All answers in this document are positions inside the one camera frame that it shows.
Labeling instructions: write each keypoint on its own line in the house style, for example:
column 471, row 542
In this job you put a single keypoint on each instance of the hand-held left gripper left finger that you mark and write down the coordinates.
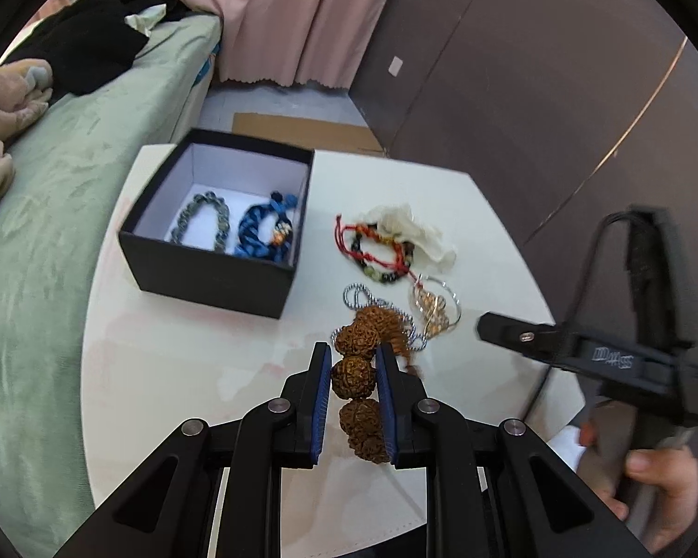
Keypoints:
column 323, row 401

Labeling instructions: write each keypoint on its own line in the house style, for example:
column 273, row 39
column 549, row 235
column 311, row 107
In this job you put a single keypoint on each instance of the green bed blanket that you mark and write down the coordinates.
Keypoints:
column 58, row 215

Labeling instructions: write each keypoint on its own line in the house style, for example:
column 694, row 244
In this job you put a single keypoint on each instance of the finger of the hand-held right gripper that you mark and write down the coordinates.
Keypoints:
column 515, row 334

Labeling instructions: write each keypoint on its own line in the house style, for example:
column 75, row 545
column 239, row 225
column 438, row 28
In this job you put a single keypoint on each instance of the white sticker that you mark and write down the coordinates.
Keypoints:
column 395, row 65

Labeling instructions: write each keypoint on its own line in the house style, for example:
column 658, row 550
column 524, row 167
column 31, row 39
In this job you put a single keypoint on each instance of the pink plush blanket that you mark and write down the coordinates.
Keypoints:
column 6, row 104

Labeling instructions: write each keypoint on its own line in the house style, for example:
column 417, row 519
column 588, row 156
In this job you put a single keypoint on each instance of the black cardboard box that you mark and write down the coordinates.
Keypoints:
column 209, row 279

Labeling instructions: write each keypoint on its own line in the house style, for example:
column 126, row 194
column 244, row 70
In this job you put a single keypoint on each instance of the black clothing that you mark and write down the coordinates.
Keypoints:
column 87, row 46

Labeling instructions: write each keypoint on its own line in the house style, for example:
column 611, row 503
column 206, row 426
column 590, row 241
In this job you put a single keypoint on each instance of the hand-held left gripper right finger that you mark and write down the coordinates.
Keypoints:
column 385, row 404

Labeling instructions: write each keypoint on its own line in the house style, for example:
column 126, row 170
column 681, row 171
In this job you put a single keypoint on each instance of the white cloth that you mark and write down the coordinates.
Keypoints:
column 145, row 18

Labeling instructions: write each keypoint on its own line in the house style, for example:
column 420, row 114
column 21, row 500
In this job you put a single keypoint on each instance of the pink curtain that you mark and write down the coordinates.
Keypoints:
column 302, row 11

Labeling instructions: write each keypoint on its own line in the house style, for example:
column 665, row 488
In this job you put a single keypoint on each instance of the person's right hand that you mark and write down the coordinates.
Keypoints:
column 669, row 488

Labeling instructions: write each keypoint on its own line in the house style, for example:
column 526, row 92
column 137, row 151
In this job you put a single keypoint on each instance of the flat brown cardboard sheet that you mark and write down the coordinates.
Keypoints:
column 302, row 131

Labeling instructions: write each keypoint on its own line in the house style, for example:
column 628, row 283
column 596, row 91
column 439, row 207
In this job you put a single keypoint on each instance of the dark brown wardrobe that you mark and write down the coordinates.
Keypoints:
column 500, row 99

